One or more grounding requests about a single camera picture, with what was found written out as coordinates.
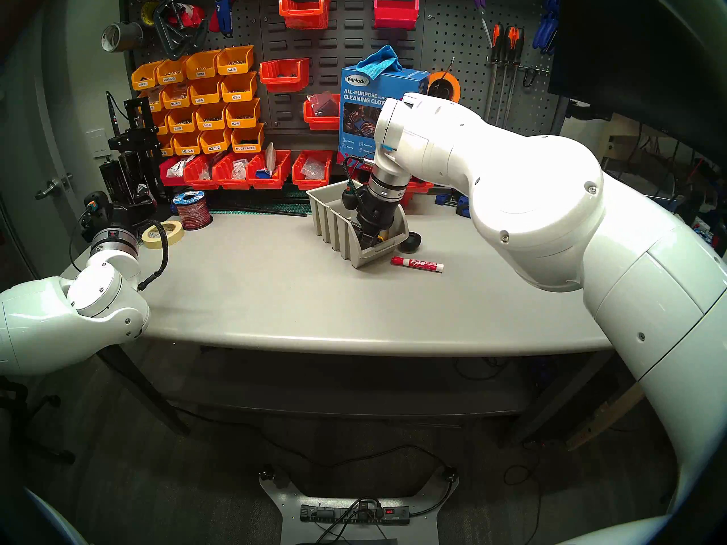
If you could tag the red tape roll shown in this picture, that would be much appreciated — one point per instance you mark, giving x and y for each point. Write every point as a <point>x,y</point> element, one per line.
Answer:
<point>190,16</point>

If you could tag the dark grey pegboard panel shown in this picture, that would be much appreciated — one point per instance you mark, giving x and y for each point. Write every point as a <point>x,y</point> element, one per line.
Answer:
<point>352,44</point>

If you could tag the black table leg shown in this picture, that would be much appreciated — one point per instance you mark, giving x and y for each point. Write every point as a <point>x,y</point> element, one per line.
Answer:
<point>159,405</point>

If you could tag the dark red shelf bin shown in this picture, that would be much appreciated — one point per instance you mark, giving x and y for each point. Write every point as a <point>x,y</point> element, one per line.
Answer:
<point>168,179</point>

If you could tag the orange bin labelled M4X4X6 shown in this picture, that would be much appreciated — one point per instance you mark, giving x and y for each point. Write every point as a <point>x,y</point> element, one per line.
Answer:
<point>175,98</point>

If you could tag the black round rubber cup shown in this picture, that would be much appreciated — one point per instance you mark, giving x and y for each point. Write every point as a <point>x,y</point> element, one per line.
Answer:
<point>413,242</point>

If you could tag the orange bin labelled M3-4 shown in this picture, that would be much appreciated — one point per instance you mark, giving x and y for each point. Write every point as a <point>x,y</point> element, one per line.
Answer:
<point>238,89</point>

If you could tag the clear bag of parts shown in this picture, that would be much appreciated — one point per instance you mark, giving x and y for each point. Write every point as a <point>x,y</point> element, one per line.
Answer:
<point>322,103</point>

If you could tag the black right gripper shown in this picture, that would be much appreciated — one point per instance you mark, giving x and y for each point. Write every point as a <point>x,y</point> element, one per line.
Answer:
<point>379,214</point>

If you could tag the orange parts bin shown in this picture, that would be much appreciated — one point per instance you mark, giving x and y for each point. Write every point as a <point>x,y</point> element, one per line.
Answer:
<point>162,124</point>
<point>160,100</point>
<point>166,147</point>

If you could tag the black tool rack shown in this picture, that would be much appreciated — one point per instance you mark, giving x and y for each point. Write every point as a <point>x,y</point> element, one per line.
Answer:
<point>116,175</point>

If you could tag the orange bin labelled M3-8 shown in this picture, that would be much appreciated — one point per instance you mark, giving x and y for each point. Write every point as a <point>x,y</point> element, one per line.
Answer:
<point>210,119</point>

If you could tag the beige masking tape roll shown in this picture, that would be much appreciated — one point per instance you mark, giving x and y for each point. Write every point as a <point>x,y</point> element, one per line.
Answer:
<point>178,236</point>

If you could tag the crimson wall bin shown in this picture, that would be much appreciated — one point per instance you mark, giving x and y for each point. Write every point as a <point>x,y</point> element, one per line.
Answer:
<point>396,13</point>

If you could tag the orange bin labelled M2.5-6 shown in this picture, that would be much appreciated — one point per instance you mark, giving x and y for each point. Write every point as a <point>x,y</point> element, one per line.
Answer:
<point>186,146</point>

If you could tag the orange black screwdriver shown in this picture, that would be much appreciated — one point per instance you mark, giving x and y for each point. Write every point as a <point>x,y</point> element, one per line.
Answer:
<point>520,43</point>
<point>497,38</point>
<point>512,41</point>

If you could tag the grey duct tape roll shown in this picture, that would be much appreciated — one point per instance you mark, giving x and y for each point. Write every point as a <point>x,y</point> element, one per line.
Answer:
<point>122,37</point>

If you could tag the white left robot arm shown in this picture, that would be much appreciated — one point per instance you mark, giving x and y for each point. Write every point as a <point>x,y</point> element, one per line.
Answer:
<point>45,322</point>

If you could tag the orange bin labelled M3-6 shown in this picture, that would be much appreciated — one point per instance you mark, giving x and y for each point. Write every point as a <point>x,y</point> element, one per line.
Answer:
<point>242,116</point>

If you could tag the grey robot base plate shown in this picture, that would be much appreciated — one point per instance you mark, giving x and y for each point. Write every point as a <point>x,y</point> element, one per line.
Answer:
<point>287,524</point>

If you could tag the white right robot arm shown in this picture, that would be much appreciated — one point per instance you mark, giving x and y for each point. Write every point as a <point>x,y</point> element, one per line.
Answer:
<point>539,209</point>

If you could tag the black monitor mount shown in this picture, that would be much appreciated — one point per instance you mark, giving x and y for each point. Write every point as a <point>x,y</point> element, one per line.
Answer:
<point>588,109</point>

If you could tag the black monitor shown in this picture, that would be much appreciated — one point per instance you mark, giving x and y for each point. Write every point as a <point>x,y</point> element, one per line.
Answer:
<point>642,50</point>

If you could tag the white light switch plate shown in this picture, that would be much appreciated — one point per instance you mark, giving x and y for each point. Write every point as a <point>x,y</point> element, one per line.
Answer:
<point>97,142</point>

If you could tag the blue bar clamp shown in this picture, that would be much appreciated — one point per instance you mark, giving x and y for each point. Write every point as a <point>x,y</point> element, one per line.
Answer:
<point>461,206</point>

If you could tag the dark grey C-clamp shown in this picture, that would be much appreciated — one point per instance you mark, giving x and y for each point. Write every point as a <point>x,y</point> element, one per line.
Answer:
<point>164,38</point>
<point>196,38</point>

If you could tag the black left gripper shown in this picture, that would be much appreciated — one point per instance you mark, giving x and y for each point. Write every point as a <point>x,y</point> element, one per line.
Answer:
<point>113,219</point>

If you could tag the orange bin labelled M3X6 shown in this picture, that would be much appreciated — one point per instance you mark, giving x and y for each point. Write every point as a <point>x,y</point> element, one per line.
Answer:
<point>234,64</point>

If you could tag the clear bag with leaflet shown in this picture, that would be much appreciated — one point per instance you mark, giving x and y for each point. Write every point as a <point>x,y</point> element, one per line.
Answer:
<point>270,156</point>

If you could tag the black carabiner clip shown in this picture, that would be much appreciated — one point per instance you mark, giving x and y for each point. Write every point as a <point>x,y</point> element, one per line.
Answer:
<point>524,77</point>

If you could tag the blue cleaning cloths box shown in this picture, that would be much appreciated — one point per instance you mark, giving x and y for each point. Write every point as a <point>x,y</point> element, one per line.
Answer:
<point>355,129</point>

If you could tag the orange bin labelled M3-12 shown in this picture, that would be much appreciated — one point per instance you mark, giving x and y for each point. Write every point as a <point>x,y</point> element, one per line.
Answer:
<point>180,122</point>

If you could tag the clear plastic parts bag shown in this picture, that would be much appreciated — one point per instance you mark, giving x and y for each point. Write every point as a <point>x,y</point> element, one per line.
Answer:
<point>238,168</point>
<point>312,167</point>

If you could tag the orange bin labelled M3X5X4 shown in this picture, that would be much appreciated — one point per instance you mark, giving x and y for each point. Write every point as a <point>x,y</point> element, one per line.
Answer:
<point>145,79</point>

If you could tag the yellow tape roll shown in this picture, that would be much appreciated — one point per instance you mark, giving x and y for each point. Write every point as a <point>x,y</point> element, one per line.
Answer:
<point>144,15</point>

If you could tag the blue microfibre cloth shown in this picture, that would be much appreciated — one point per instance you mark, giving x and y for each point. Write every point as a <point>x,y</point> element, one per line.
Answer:
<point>380,60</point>

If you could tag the orange bin labelled M2.5-5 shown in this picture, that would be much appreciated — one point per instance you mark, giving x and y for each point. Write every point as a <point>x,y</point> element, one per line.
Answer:
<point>214,143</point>

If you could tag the orange bin labelled M4-6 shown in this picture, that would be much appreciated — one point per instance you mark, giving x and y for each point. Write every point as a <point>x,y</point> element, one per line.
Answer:
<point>204,93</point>

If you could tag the orange bin labelled M3X8 BAD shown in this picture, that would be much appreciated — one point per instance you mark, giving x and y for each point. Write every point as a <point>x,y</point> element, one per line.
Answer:
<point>170,74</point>

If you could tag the green cutting mat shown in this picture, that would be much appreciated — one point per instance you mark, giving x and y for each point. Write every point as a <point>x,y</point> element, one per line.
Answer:
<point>244,204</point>

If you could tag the orange bin labelled HEX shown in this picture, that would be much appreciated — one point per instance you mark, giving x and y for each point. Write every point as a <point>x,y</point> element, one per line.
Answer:
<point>247,142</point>

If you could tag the beige plastic storage bin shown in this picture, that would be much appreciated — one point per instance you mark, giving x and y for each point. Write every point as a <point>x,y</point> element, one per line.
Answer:
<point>335,226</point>

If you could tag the black power strip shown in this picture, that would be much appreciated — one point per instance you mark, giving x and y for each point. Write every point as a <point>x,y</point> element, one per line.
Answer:
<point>355,514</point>

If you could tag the white plastic parts bag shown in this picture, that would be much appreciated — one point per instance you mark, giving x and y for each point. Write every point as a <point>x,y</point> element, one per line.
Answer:
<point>176,166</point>

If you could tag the orange tape roll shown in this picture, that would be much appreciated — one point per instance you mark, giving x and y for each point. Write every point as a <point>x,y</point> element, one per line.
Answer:
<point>451,84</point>

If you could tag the black press stand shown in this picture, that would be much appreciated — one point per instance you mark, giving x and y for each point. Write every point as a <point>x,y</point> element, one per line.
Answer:
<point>136,138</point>

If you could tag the black soldering pen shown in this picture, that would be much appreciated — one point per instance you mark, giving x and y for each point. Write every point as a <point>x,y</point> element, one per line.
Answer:
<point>112,115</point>

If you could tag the orange-red wall bin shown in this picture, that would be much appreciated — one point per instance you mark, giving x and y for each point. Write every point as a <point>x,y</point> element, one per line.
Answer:
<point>284,77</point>
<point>321,122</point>
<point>304,13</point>

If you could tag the red Expo marker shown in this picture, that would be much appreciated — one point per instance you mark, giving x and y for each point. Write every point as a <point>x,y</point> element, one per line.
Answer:
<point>417,263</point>

